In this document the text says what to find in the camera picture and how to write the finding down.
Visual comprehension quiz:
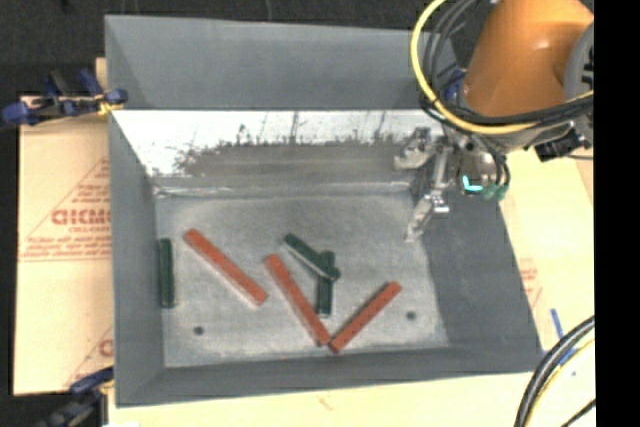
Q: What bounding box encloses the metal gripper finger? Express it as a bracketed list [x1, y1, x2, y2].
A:
[393, 126, 434, 171]
[405, 193, 451, 244]

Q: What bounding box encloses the black cylinder on white bracket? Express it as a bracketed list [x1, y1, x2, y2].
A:
[533, 127, 592, 163]

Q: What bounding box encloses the brown cardboard board, red print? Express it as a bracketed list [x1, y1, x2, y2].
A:
[11, 104, 117, 397]

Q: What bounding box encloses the red-brown flat block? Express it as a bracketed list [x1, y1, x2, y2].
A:
[262, 253, 333, 348]
[182, 227, 270, 309]
[326, 280, 404, 356]

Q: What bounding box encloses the dark green flat block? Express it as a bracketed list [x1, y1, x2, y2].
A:
[157, 237, 178, 310]
[281, 232, 343, 282]
[315, 250, 336, 318]

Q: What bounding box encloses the grey metal bin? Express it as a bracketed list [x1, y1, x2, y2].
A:
[103, 13, 546, 408]

